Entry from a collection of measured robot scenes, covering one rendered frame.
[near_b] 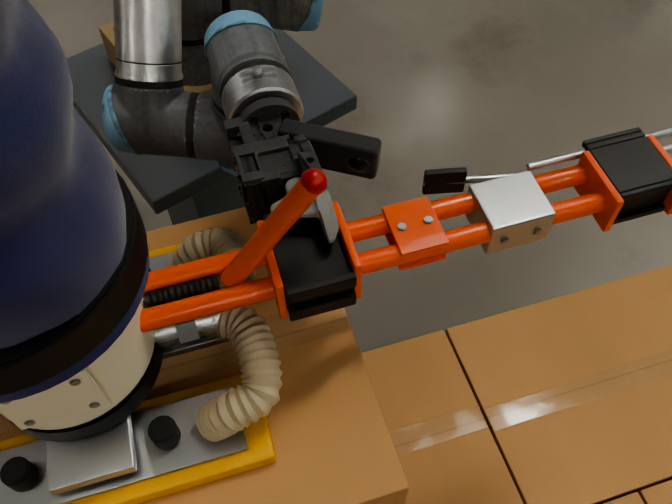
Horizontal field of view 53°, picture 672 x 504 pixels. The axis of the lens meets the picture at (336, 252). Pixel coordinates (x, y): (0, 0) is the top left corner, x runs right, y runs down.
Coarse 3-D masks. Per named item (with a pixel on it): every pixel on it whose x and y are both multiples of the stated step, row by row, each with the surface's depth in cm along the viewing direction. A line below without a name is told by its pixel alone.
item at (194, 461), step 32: (224, 384) 71; (160, 416) 66; (192, 416) 69; (0, 448) 68; (32, 448) 67; (160, 448) 66; (192, 448) 67; (224, 448) 67; (256, 448) 67; (0, 480) 65; (32, 480) 64; (128, 480) 65; (160, 480) 66; (192, 480) 66
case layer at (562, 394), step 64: (512, 320) 137; (576, 320) 137; (640, 320) 137; (384, 384) 129; (448, 384) 129; (512, 384) 129; (576, 384) 129; (640, 384) 129; (448, 448) 122; (512, 448) 122; (576, 448) 122; (640, 448) 122
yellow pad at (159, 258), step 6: (174, 246) 81; (150, 252) 81; (156, 252) 81; (162, 252) 81; (168, 252) 81; (150, 258) 80; (156, 258) 80; (162, 258) 80; (168, 258) 80; (150, 264) 79; (156, 264) 79; (162, 264) 79; (150, 270) 76
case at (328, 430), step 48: (288, 336) 76; (336, 336) 76; (192, 384) 73; (288, 384) 73; (336, 384) 73; (0, 432) 71; (288, 432) 70; (336, 432) 70; (384, 432) 70; (240, 480) 67; (288, 480) 67; (336, 480) 67; (384, 480) 67
